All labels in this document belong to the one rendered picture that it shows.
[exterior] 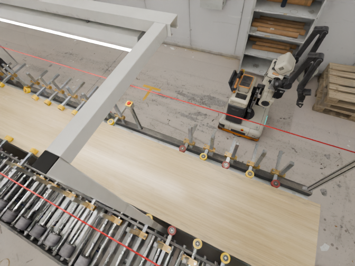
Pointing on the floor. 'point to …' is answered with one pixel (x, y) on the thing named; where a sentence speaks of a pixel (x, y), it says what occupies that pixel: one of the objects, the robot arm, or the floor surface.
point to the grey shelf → (257, 60)
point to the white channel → (101, 93)
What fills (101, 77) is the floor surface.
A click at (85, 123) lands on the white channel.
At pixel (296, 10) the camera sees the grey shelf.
